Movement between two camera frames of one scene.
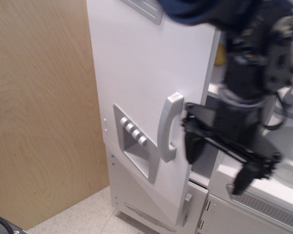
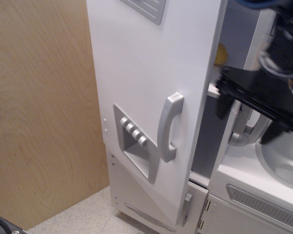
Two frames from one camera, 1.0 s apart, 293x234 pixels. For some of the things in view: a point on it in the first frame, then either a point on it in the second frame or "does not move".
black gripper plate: x=235 y=128 -> x=275 y=98
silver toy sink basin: x=288 y=172 does not move
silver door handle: x=173 y=105 does not move
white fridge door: x=148 y=66 does not move
